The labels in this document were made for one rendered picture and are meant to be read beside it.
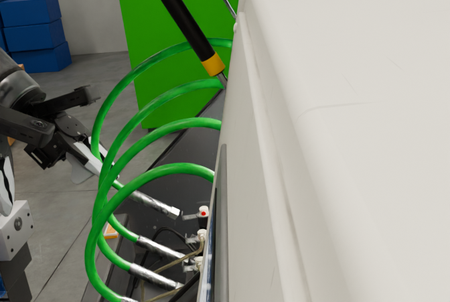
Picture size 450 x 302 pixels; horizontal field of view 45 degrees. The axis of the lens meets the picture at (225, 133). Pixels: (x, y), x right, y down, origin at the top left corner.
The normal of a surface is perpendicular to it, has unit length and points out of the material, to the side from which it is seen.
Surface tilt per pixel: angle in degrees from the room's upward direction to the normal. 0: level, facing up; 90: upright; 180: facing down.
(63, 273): 0
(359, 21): 0
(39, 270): 0
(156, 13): 90
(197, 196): 90
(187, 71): 90
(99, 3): 90
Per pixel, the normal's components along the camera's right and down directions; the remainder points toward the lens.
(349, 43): -0.11, -0.92
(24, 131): 0.00, 0.34
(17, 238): 0.99, -0.05
